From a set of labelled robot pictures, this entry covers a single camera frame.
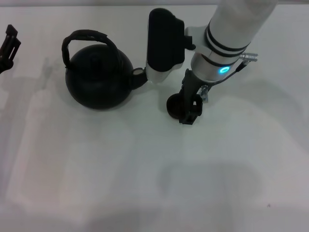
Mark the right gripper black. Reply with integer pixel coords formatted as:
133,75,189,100
178,68,206,126

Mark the small dark teacup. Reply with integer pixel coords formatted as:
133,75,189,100
166,94,188,120

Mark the black round teapot with handle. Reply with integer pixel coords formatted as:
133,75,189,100
61,29,149,110

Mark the small silver metal clamp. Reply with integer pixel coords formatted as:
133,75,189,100
197,85,210,102

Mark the silver connector plug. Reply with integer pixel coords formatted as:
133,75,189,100
239,52,259,63

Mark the thin black cable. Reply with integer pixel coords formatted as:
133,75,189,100
208,61,244,88

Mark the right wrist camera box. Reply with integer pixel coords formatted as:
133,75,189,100
145,8,194,84

